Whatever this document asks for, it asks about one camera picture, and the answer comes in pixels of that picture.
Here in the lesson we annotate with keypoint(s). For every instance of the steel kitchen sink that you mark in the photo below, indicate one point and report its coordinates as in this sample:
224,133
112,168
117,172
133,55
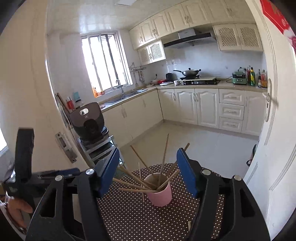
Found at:
124,97

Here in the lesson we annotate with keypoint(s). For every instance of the dark rice cooker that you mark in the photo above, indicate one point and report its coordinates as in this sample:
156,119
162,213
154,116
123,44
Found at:
86,120

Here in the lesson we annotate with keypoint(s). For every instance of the metal rack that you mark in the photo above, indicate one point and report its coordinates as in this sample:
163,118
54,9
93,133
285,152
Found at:
99,150

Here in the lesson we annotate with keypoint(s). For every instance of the clear jar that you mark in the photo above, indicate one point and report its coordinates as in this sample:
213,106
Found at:
79,104

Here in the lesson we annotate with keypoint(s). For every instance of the cream kitchen base cabinets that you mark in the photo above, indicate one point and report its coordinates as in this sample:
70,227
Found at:
208,106

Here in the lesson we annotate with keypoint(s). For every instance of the small white cup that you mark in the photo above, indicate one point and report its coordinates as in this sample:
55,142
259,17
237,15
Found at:
176,82

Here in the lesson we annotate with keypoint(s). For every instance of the orange bottle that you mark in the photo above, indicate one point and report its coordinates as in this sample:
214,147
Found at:
95,92

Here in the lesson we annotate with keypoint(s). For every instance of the red dish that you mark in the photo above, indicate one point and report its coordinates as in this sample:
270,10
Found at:
161,81

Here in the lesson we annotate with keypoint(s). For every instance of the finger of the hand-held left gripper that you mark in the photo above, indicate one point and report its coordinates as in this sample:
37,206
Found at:
70,172

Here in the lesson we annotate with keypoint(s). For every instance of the person's left hand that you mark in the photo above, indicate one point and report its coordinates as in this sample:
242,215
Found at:
19,208

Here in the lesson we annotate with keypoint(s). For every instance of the bunch of wooden chopsticks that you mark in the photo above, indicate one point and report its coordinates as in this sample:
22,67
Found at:
138,190

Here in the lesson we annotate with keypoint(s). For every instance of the green yellow bottle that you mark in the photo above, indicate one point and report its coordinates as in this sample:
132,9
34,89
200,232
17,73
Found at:
252,78

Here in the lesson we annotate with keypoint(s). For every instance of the red sauce bottle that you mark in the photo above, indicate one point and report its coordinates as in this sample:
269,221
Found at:
248,75

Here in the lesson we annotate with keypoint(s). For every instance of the range hood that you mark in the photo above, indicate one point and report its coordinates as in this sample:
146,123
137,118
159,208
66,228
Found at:
187,38

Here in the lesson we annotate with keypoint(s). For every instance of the red door poster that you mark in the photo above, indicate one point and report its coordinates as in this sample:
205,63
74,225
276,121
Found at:
279,18

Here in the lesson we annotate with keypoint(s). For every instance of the white door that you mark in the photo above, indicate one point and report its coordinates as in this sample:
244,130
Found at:
277,139

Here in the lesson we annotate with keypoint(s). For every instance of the sink faucet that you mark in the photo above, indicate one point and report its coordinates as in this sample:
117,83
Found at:
121,89

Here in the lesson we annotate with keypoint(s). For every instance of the ceiling light panel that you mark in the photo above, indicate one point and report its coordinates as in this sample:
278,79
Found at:
126,2

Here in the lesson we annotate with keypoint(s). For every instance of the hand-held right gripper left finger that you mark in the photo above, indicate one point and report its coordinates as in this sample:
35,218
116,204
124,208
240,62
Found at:
110,171

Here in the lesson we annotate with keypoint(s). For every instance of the green countertop appliance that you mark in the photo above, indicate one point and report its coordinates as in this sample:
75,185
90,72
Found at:
240,77

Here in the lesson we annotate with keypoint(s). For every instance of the kitchen window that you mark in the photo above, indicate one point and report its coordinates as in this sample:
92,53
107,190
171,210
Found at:
104,62

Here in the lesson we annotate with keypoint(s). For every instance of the black kettle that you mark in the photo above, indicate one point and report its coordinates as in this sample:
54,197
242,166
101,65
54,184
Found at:
168,77

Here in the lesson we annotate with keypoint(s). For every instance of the wok with lid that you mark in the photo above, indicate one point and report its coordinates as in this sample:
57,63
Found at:
188,73

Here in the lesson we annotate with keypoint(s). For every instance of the metal door strike plate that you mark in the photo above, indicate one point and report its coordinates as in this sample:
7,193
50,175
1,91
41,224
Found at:
66,148

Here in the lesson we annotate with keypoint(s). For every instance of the gas stove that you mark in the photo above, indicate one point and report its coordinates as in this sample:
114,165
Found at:
196,82

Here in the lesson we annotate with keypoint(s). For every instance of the pink cup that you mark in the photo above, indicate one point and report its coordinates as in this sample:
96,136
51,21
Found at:
159,197

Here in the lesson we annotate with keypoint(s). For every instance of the brown polka dot tablecloth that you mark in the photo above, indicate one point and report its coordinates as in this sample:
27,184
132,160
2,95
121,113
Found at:
138,220

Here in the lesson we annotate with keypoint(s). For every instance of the cream wall cabinets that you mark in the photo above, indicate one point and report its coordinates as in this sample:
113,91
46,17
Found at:
175,18

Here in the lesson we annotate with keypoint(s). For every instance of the red utensil holder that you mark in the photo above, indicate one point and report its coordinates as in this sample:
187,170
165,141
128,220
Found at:
70,104

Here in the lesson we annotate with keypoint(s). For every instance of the wooden cutting board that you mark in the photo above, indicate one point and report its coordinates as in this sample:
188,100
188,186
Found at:
61,102

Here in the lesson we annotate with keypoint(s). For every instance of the wall utensil rack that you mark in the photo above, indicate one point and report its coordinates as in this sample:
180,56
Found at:
137,68

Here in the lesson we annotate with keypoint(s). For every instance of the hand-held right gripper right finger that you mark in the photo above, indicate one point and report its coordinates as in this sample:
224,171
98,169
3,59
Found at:
187,173

